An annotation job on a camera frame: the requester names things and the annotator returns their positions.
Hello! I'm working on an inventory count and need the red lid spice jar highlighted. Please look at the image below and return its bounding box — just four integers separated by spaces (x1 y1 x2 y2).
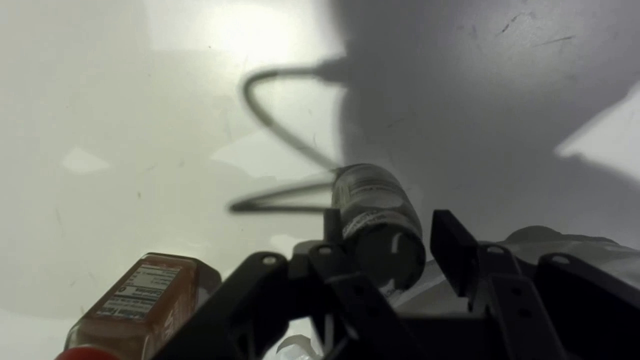
56 251 224 360

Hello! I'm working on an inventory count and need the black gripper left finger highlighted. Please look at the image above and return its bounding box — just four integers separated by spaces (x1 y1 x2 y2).
152 208 429 360

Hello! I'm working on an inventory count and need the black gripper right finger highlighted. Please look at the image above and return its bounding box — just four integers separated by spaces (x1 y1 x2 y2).
429 208 640 360

